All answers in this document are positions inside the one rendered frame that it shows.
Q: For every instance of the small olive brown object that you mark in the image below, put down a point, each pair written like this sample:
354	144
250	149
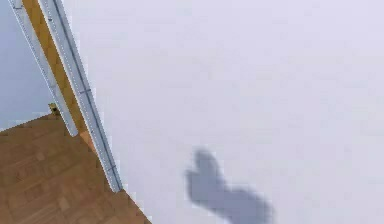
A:
54	108

